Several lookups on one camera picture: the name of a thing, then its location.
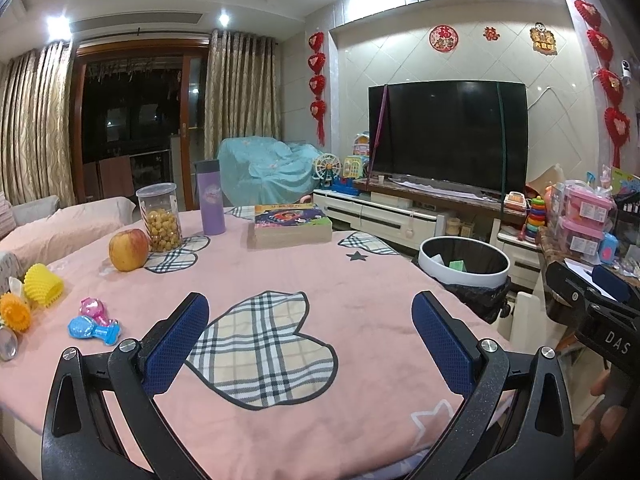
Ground green small carton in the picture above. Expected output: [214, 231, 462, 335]
[448, 260, 466, 273]

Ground white round trash bin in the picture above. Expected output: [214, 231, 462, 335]
[416, 236, 511, 323]

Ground person's right hand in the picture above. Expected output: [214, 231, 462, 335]
[574, 368, 628, 458]

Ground pink plastic storage boxes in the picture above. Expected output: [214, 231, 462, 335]
[548, 180, 615, 263]

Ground blue toy rattle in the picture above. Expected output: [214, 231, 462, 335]
[67, 315, 120, 346]

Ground green metal can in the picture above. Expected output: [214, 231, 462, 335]
[0, 326, 18, 362]

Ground pink toy mirror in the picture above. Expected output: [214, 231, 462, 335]
[79, 297, 118, 327]

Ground orange foam flower net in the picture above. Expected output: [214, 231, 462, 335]
[0, 292, 32, 333]

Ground yellow foam fruit net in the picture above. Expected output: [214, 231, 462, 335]
[24, 263, 64, 308]

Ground red yellow apple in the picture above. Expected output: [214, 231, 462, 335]
[108, 229, 150, 272]

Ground pink blanket with plaid hearts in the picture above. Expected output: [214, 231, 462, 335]
[1, 211, 497, 479]

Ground pink sofa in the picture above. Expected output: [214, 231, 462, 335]
[1, 195, 136, 292]

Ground white tv cabinet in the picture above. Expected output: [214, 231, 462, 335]
[314, 181, 540, 290]

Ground black flat television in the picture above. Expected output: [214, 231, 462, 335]
[368, 80, 528, 193]

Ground clear jar of snacks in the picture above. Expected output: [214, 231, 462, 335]
[136, 183, 182, 252]

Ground purple thermos bottle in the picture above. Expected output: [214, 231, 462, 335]
[195, 159, 226, 236]

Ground left beige curtain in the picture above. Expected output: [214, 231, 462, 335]
[0, 41, 76, 206]

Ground beige curtain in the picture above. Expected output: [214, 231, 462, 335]
[204, 29, 282, 158]
[0, 41, 76, 206]

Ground colourful picture book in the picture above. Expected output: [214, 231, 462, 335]
[247, 203, 333, 249]

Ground toy ferris wheel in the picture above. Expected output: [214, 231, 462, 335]
[312, 153, 342, 188]

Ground teal cloth covered chair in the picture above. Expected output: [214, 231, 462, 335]
[218, 136, 321, 206]

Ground right beige curtain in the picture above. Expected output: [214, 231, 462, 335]
[204, 29, 282, 158]

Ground rainbow ring stacker toy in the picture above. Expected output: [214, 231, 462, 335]
[524, 196, 546, 244]

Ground red heart wall hanging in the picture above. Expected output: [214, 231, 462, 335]
[307, 30, 326, 146]

